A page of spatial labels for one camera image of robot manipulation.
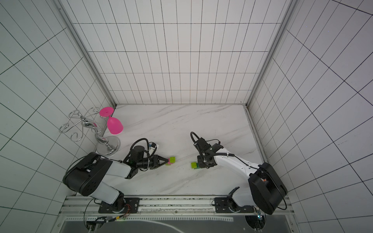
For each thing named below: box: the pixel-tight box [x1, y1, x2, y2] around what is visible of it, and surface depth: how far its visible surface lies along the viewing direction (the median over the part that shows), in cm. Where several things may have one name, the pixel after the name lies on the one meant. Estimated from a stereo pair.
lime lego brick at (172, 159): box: [169, 156, 177, 164], surface depth 85 cm
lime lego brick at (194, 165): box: [190, 162, 197, 169], surface depth 86 cm
